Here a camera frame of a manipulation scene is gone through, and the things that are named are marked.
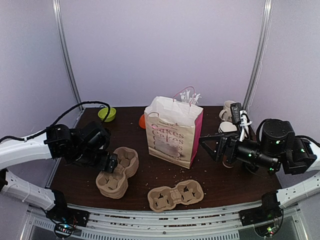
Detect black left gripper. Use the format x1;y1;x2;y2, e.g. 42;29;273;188
71;146;118;174

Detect stack of brown paper cups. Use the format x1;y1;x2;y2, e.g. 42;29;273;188
218;121;238;133

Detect paper cakes bag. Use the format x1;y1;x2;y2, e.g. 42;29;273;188
144;86;204;169

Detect cardboard cup carrier stack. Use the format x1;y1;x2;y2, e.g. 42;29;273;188
95;146;139;200

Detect single cardboard cup carrier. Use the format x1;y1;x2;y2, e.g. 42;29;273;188
147;180;205;213

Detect brown paper coffee cup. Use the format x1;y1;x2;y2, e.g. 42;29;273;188
222;155;235;169

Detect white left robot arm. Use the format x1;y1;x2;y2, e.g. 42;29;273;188
0;121;118;222

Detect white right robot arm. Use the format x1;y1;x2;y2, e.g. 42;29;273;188
199;118;320;226

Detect green plastic bowl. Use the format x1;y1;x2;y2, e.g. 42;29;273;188
98;107;117;123

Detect white ceramic mug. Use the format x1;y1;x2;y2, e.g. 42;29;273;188
219;100;235;122

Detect stack of black lids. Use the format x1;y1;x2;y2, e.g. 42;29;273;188
242;162;259;175

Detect white stirrers in holder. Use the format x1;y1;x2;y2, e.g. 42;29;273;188
179;90;202;105

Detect orange plastic bowl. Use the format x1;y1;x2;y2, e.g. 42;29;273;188
138;114;146;129

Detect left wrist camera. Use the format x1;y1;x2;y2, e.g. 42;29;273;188
87;127;111;150

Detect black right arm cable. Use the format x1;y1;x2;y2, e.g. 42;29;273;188
296;134;320;148

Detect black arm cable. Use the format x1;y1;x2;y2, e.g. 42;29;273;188
0;100;112;145
296;134;320;148

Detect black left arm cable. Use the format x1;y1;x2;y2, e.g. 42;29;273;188
0;100;112;145

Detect left aluminium frame post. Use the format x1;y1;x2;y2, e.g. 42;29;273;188
52;0;81;104

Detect aluminium frame post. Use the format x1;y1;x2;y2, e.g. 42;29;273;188
243;0;273;112
52;0;81;104

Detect right aluminium frame post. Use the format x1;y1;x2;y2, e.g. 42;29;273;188
243;0;273;112

